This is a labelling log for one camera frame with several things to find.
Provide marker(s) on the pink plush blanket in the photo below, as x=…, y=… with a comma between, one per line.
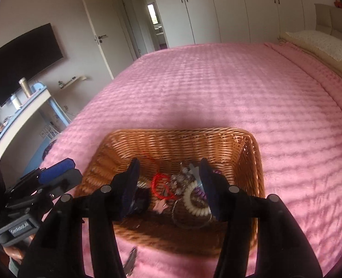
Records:
x=217, y=92

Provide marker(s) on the brown hair clip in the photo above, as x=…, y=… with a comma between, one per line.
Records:
x=131, y=259

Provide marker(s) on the white and blue desk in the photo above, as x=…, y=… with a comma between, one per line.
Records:
x=23, y=118

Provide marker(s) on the white dotted pillow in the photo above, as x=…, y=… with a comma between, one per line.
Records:
x=318, y=42

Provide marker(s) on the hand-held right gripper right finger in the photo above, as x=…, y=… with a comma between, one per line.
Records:
x=208, y=185

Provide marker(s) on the beige quilt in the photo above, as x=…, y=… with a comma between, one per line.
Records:
x=333, y=60

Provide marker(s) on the white room door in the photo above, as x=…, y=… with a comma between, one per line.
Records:
x=98, y=29

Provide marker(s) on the brown wicker basket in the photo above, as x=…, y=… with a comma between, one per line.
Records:
x=174, y=147

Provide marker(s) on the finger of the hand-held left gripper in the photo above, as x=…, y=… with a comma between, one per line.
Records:
x=56, y=169

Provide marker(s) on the small wooden wall shelf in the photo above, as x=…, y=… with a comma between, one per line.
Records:
x=72, y=81

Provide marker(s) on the small dark bottle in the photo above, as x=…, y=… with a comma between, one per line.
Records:
x=61, y=84

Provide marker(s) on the white wardrobe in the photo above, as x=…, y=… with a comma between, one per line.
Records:
x=231, y=8

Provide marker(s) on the black wall television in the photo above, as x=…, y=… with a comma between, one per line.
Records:
x=23, y=60

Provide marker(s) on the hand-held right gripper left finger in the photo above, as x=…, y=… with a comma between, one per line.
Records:
x=130, y=185

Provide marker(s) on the hallway window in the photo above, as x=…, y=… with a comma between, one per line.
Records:
x=151, y=13

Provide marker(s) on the beige padded headboard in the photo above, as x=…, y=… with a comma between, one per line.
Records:
x=333, y=20

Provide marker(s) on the metal thermos bottle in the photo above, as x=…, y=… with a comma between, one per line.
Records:
x=24, y=87

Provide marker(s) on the small white bottle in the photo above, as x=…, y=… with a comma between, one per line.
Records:
x=14, y=101

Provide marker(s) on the red plush toy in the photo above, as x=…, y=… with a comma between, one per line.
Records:
x=338, y=2

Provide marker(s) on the light blue tassel charm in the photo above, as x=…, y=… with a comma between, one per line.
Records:
x=192, y=169

